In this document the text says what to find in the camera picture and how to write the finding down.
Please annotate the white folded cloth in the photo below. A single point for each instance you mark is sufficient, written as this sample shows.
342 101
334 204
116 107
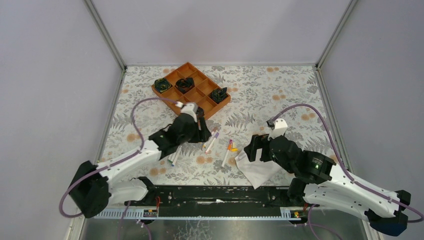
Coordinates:
257 172

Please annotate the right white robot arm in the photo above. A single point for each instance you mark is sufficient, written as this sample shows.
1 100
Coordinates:
319 180

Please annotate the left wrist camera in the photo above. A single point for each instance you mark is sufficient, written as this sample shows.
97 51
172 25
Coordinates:
189 108

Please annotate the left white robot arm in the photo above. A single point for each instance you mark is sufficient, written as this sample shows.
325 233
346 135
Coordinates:
96 186

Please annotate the green patterned rolled tie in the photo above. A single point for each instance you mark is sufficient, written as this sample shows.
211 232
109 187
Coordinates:
161 85

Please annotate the white marker blue end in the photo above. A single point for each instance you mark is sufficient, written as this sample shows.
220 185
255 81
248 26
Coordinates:
175 156

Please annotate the dark blue rolled tie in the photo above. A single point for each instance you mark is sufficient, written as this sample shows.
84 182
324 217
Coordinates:
200 112

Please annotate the orange wooden compartment tray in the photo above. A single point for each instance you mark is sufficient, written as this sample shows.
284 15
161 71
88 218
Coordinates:
199 94

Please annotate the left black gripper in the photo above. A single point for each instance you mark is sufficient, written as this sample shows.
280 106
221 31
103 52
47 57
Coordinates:
202 129

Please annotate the dark green rolled tie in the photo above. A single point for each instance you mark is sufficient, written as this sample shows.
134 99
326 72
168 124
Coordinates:
218 95

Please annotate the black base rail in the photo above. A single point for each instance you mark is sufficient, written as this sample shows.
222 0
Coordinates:
219 201

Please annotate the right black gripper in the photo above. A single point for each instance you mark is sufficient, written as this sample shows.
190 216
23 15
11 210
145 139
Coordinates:
261 147

